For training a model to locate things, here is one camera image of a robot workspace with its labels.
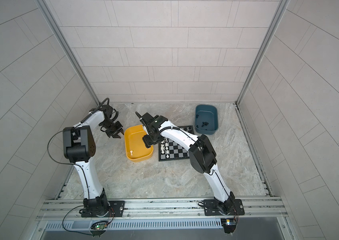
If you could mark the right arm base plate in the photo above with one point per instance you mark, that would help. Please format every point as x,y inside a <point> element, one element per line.
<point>210,207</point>

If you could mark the ventilation grille strip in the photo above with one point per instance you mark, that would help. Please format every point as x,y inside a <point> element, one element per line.
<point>139,224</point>

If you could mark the teal plastic bin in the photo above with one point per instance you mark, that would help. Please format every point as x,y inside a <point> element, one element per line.
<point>206,119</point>

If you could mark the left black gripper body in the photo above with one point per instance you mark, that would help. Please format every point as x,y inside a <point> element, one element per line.
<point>112,128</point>

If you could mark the right circuit board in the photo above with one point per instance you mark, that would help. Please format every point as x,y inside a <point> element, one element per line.
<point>228,225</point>

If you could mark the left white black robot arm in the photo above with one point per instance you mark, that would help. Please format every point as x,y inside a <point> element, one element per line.
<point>79,147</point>

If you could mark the aluminium mounting rail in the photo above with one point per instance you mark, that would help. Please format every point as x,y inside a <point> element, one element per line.
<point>163,208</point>

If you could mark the black white chessboard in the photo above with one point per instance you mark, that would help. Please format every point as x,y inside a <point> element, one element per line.
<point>170,151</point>

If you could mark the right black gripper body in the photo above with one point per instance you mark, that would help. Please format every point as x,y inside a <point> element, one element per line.
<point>152,138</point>

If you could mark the left green circuit board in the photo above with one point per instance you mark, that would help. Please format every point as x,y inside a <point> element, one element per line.
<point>99,226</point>

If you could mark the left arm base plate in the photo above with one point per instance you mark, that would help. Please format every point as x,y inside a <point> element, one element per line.
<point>113,209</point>

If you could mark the yellow plastic tray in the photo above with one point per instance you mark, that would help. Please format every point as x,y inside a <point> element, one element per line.
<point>134,142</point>

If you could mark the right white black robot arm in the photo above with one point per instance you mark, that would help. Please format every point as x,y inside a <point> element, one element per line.
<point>201,154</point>

